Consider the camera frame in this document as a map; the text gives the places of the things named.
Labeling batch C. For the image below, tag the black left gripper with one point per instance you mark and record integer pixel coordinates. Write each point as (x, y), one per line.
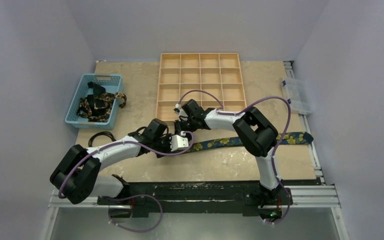
(167, 137)

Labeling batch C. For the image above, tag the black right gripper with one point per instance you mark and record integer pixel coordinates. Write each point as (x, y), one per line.
(183, 124)

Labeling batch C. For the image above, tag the wooden compartment tray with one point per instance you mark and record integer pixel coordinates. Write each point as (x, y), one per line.
(211, 79)

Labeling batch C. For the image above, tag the blue floral tie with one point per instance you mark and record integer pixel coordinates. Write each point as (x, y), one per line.
(290, 138)

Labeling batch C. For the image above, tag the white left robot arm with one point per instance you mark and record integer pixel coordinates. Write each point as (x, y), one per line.
(77, 175)

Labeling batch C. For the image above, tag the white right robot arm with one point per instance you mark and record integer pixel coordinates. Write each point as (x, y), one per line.
(255, 131)

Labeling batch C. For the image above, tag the leopard print tie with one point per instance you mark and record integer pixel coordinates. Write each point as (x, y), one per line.
(101, 115)

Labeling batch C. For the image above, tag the blue plastic basket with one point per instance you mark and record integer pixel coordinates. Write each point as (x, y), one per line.
(112, 83)

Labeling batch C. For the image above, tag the black tie in basket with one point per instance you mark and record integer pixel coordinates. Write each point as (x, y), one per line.
(95, 100)

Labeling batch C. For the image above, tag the clear plastic box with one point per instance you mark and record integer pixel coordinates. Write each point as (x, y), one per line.
(295, 91)

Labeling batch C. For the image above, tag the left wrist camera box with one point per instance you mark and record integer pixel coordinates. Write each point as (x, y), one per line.
(179, 142)

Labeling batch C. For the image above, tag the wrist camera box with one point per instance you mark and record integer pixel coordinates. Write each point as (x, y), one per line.
(179, 142)
(179, 110)

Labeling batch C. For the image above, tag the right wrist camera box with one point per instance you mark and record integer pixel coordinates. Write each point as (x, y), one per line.
(179, 110)

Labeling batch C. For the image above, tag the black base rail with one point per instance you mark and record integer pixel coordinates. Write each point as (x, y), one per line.
(247, 198)

